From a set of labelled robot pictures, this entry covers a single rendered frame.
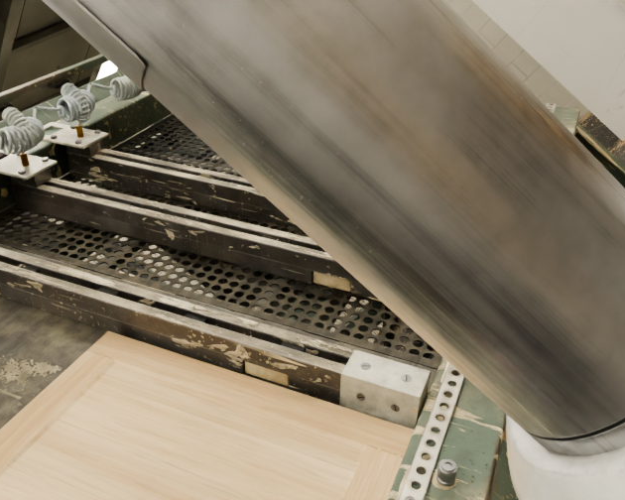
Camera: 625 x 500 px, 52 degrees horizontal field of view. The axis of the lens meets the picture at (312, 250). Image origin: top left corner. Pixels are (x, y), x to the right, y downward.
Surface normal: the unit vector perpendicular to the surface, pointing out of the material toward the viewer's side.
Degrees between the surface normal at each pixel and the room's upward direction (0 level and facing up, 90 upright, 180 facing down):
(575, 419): 96
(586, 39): 90
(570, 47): 90
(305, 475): 55
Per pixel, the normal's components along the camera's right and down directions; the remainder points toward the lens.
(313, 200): -0.44, 0.66
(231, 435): 0.01, -0.84
